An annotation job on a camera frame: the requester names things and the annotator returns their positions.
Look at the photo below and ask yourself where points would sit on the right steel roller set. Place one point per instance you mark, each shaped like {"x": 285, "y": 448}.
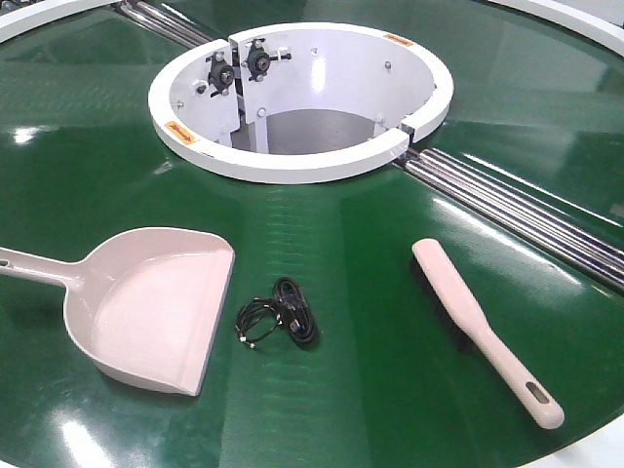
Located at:
{"x": 548, "y": 228}

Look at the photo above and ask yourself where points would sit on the left black bearing block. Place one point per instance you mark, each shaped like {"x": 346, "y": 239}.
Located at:
{"x": 221, "y": 75}

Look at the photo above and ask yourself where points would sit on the white outer rim left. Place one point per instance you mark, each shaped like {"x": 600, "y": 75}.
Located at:
{"x": 29, "y": 17}

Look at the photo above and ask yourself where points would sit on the pink plastic dustpan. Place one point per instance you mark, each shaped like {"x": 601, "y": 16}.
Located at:
{"x": 143, "y": 305}

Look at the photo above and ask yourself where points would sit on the right black bearing block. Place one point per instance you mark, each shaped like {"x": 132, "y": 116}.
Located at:
{"x": 259, "y": 59}

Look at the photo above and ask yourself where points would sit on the black bearing block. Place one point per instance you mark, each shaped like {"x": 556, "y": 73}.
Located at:
{"x": 221, "y": 75}
{"x": 259, "y": 59}

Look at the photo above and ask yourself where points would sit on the left steel roller set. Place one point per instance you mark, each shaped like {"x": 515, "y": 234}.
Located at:
{"x": 164, "y": 23}

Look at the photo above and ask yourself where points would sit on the pink hand brush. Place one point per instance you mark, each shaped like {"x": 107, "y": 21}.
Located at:
{"x": 467, "y": 314}

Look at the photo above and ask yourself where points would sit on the white rim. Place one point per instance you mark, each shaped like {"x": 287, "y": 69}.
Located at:
{"x": 29, "y": 17}
{"x": 598, "y": 30}

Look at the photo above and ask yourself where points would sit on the white outer rim right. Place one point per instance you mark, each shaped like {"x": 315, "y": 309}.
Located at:
{"x": 598, "y": 30}

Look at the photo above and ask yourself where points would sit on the steel roller set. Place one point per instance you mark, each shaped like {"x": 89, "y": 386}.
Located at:
{"x": 548, "y": 228}
{"x": 164, "y": 23}

